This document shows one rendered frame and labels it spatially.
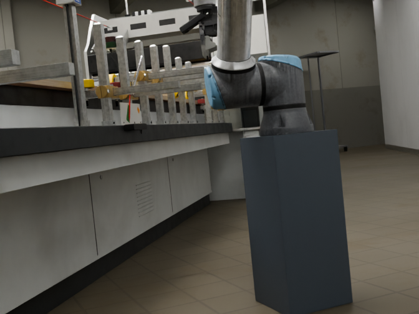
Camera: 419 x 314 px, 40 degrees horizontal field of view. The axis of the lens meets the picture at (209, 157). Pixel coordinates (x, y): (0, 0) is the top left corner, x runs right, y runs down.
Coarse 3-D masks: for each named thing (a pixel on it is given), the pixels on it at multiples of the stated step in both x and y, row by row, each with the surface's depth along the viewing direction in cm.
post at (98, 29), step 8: (96, 24) 236; (96, 32) 236; (104, 32) 239; (96, 40) 237; (104, 40) 238; (96, 48) 237; (104, 48) 238; (96, 56) 237; (104, 56) 237; (104, 64) 237; (104, 72) 237; (104, 80) 237; (104, 104) 238; (104, 112) 238; (112, 112) 240; (104, 120) 238
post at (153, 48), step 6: (150, 48) 310; (156, 48) 310; (150, 54) 310; (156, 54) 309; (156, 60) 309; (156, 66) 310; (156, 96) 311; (162, 96) 313; (156, 102) 311; (162, 102) 312; (156, 108) 311; (162, 108) 311; (162, 114) 311
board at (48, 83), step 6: (6, 84) 203; (12, 84) 205; (18, 84) 207; (24, 84) 208; (30, 84) 210; (36, 84) 213; (42, 84) 217; (48, 84) 222; (54, 84) 227; (60, 84) 232; (66, 84) 237; (66, 90) 247; (150, 96) 346; (186, 102) 430
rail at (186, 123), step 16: (0, 128) 155; (16, 128) 162; (32, 128) 171; (48, 128) 180; (64, 128) 191; (80, 128) 203; (96, 128) 217; (112, 128) 233; (160, 128) 297; (176, 128) 327; (192, 128) 363; (208, 128) 410; (224, 128) 470; (0, 144) 154; (16, 144) 162; (32, 144) 170; (48, 144) 180; (64, 144) 190; (80, 144) 202; (96, 144) 216; (112, 144) 231
